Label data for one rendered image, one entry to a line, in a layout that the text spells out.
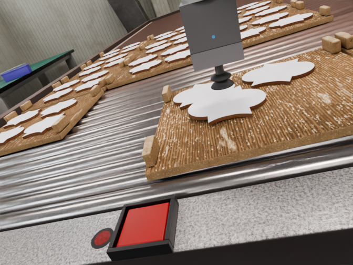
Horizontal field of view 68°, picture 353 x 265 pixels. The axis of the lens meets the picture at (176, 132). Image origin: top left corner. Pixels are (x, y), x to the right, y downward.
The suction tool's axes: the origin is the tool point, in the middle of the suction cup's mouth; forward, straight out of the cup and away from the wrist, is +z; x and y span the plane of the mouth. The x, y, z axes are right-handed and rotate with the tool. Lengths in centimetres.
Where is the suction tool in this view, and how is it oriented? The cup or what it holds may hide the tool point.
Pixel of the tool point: (222, 84)
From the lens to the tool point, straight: 50.3
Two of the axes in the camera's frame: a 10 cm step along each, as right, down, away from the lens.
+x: -0.5, 5.2, -8.5
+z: 2.6, 8.3, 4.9
